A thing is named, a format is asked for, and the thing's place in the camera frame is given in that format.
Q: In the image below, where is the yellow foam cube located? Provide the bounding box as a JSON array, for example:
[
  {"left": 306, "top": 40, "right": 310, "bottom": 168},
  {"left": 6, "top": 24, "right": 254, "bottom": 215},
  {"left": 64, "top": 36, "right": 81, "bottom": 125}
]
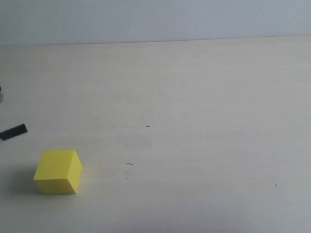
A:
[{"left": 33, "top": 150, "right": 82, "bottom": 195}]

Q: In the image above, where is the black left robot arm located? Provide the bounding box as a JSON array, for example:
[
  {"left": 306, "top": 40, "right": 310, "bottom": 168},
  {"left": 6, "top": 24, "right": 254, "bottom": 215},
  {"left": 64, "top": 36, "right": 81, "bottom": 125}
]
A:
[{"left": 0, "top": 85, "right": 3, "bottom": 103}]

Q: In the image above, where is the black and white marker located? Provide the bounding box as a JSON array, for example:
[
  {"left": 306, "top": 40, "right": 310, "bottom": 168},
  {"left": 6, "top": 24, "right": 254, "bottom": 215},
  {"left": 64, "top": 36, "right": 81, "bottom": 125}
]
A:
[{"left": 0, "top": 124, "right": 28, "bottom": 141}]

